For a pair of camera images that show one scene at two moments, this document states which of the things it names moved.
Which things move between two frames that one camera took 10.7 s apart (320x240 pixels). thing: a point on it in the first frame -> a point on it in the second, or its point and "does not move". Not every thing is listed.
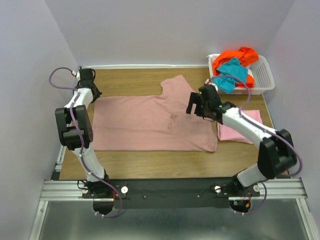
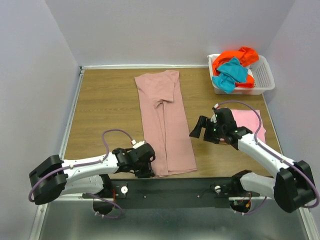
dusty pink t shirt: [153, 123] -> [165, 122]
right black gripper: [193, 99] -> [205, 122]
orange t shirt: [246, 56] does not move
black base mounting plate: [170, 193] does not move
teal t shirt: [229, 71] does not move
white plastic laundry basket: [261, 72] does not move
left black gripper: [99, 92] -> [147, 172]
